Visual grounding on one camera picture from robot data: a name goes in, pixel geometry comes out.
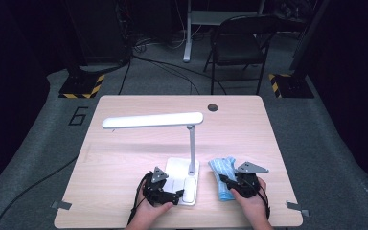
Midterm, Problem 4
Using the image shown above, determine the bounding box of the right hand-held gripper black cable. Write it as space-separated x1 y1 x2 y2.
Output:
255 183 271 220

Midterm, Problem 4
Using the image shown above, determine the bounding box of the hand-held gripper black cable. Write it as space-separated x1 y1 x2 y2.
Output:
126 171 152 226
255 183 271 220

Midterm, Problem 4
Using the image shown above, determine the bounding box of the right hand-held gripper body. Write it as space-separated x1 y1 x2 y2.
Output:
236 161 269 198

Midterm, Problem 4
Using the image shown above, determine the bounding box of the white metal desk frame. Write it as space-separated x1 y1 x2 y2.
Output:
182 0 266 63

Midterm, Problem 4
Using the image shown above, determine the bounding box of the blue striped cloth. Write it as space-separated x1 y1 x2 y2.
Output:
208 155 238 202

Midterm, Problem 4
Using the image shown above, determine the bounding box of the black equipment cabinet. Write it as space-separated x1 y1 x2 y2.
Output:
63 0 132 65

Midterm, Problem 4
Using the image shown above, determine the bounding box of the left hand-held gripper black cable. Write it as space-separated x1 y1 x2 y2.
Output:
126 171 152 226

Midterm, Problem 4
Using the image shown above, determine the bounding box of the black stand with striped base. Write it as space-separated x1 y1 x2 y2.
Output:
267 0 332 99
57 60 105 100

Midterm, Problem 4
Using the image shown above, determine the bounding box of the thick black floor cable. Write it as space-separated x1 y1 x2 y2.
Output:
0 155 79 230

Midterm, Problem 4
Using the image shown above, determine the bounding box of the grey tape piece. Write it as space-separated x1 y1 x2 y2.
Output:
286 200 311 218
51 200 73 211

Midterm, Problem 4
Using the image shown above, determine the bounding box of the long thin black floor cable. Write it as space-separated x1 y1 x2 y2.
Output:
130 55 228 96

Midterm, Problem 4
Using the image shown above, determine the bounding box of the short black floor cable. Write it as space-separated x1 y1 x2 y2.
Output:
118 58 132 96

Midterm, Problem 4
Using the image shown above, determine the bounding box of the person's left hand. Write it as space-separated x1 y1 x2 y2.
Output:
130 181 174 228

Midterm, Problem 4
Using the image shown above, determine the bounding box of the person's right hand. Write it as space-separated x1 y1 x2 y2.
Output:
229 177 270 221

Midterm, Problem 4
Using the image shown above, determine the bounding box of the black folding chair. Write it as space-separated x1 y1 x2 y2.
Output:
203 13 281 96

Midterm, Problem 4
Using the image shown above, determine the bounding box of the white desk lamp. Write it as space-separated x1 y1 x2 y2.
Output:
101 111 204 206

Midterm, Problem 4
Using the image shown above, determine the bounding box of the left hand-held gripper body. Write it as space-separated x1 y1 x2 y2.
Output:
143 166 176 207

